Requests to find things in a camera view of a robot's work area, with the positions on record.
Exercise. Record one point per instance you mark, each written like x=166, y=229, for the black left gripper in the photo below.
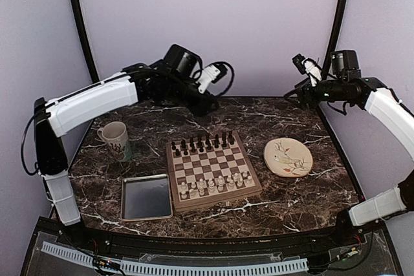
x=202, y=108

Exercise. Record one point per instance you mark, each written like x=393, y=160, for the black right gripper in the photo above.
x=303, y=91

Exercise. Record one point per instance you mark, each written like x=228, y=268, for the white chess pawn piece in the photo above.
x=201, y=185

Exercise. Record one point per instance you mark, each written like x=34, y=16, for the white chess king piece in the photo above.
x=220, y=184

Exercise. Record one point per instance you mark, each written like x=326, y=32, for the white chess queen piece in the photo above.
x=211, y=186

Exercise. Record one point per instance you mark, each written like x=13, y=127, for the white chess knight piece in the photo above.
x=193, y=189

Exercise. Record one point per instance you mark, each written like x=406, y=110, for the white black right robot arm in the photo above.
x=344, y=83

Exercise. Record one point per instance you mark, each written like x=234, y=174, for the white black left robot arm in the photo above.
x=179, y=78

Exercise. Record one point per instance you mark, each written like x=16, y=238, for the dark chess pieces row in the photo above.
x=218, y=144

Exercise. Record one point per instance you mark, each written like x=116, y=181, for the wooden chess board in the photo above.
x=191, y=168

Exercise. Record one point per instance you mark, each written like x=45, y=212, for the round bird pattern plate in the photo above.
x=288, y=158

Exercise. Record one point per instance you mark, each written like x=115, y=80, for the cream patterned mug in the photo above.
x=115, y=136

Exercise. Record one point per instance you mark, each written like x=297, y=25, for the metal tray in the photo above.
x=146, y=198

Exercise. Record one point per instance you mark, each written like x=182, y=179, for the black right frame post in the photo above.
x=336, y=26

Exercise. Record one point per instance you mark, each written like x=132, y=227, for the black frame post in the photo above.
x=336, y=26
x=84, y=39

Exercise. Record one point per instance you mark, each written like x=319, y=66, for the black front rail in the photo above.
x=113, y=243

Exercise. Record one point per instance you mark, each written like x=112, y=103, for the white perforated cable duct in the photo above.
x=174, y=265

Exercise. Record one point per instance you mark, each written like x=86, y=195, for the black left frame post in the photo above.
x=84, y=39

